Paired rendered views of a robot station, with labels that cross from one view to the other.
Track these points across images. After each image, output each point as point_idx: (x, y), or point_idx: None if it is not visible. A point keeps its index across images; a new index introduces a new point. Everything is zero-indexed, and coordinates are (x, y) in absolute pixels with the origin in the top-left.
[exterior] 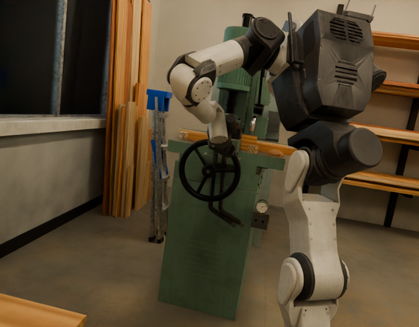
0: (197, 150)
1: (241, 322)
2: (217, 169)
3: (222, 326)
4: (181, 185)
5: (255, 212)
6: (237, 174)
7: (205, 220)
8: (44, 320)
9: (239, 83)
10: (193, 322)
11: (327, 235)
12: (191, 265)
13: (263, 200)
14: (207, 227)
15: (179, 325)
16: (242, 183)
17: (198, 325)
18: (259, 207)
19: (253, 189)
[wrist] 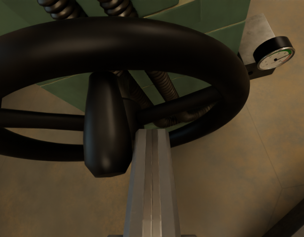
0: (4, 122)
1: (226, 124)
2: (145, 116)
3: (212, 143)
4: (69, 88)
5: (250, 63)
6: (239, 106)
7: (151, 99)
8: None
9: None
10: (186, 154)
11: None
12: (157, 127)
13: (281, 49)
14: (158, 102)
15: (177, 166)
16: (202, 20)
17: (191, 155)
18: (266, 63)
19: (238, 17)
